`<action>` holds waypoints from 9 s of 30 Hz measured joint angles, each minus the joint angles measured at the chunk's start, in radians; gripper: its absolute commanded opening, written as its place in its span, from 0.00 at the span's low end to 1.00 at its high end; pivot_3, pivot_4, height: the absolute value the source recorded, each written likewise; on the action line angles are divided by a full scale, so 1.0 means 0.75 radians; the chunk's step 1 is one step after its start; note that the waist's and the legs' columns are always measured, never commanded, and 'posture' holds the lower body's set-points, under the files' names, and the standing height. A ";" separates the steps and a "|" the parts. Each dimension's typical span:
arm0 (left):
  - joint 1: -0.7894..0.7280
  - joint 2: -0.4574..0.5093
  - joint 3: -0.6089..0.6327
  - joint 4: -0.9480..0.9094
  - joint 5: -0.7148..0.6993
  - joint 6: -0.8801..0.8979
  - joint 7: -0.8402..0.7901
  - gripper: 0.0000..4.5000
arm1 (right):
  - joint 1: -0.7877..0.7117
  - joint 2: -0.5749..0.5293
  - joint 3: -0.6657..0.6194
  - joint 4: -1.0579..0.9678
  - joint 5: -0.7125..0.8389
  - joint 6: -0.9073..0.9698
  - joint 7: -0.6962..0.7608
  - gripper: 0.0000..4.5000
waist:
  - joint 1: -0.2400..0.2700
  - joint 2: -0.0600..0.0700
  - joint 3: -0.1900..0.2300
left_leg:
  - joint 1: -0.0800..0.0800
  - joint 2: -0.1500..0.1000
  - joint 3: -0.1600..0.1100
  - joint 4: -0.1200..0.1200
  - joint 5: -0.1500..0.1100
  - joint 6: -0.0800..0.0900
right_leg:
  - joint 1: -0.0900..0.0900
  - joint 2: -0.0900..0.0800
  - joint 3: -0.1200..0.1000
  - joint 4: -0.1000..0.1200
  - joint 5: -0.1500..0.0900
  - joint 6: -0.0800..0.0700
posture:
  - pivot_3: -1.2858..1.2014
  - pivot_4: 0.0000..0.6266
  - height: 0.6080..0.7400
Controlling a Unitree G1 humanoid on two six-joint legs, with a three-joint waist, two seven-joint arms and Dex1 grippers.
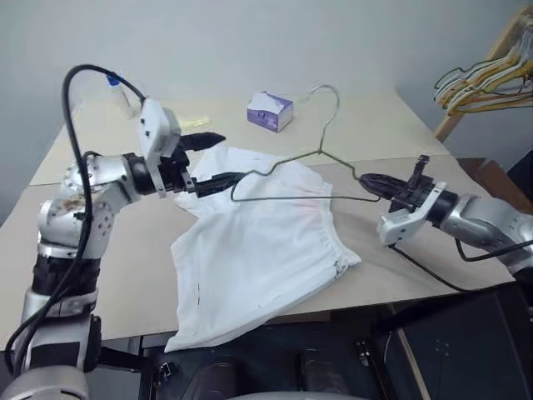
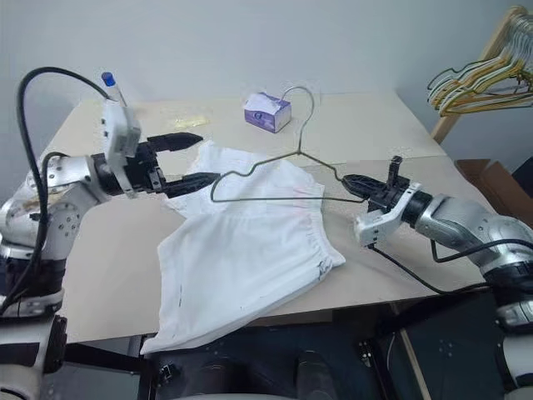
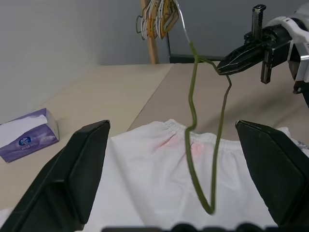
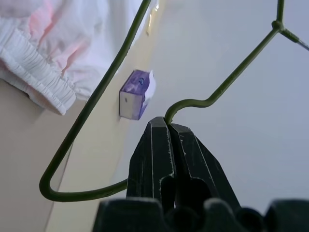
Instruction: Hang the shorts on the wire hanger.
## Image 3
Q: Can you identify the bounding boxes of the white shorts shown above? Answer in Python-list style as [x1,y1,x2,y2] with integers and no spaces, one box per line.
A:
[0,118,309,232]

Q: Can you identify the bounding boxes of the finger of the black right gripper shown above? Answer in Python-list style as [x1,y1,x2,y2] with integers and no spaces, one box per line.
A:
[218,4,267,70]
[218,49,273,85]

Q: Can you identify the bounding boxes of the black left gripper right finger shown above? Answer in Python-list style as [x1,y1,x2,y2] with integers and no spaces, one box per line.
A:
[235,120,309,227]

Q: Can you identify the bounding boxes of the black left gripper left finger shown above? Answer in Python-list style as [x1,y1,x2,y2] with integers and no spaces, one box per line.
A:
[7,119,111,232]

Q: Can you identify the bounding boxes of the white tissue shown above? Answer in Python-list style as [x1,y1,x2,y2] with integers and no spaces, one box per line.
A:
[0,114,48,148]

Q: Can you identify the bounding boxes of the purple tissue box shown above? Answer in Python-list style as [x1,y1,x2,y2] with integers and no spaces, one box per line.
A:
[0,108,60,164]

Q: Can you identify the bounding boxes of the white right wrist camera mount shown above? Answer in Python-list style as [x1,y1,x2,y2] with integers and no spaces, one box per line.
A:
[265,15,309,95]

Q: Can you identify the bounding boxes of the bundle of wire hangers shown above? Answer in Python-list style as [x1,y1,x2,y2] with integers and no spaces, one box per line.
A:
[136,0,181,41]

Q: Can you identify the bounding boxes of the wooden post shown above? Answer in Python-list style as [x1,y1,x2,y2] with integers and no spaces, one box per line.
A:
[140,0,159,65]

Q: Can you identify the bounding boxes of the green wire hanger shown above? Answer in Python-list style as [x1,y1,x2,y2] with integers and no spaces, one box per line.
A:
[175,0,233,215]

